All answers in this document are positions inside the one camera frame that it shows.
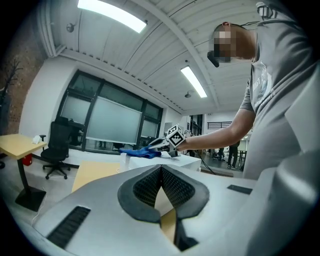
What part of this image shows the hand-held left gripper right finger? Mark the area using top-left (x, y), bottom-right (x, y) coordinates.
top-left (159, 164), bottom-right (211, 252)

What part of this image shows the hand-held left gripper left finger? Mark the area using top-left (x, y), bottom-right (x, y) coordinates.
top-left (117, 164), bottom-right (162, 224)

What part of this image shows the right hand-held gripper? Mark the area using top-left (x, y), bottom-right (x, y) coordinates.
top-left (148, 124), bottom-right (187, 159)

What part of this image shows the blue cloth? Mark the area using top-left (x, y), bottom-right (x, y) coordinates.
top-left (118, 145), bottom-right (163, 160)

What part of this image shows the white microwave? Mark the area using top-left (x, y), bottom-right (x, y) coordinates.
top-left (119, 151), bottom-right (202, 174)

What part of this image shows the person's right forearm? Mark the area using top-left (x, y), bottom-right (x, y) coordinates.
top-left (177, 117), bottom-right (256, 153)

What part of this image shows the black-framed window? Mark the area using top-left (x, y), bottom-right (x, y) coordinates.
top-left (55, 69), bottom-right (164, 153)

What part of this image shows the narrow ceiling light panel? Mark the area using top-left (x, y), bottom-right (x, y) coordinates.
top-left (180, 65), bottom-right (209, 99)

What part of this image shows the black office chair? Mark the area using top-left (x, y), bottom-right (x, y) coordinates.
top-left (38, 121), bottom-right (73, 181)

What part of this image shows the red box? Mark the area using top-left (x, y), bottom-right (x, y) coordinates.
top-left (21, 153), bottom-right (34, 167)

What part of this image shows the yellow wooden table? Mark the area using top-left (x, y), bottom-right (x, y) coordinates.
top-left (0, 133), bottom-right (49, 213)

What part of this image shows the person's grey t-shirt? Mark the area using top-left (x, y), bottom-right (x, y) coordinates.
top-left (239, 0), bottom-right (320, 181)

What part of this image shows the large ceiling light panel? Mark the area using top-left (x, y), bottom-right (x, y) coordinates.
top-left (76, 0), bottom-right (148, 34)

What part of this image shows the dark coat rack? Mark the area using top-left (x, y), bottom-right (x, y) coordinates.
top-left (0, 58), bottom-right (24, 136)

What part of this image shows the black cable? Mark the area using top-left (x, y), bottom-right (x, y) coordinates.
top-left (194, 149), bottom-right (219, 176)

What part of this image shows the white floor cable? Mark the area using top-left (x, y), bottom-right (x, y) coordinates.
top-left (30, 185), bottom-right (49, 227)

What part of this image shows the black head-worn camera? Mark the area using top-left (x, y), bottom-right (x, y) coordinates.
top-left (206, 49), bottom-right (221, 69)

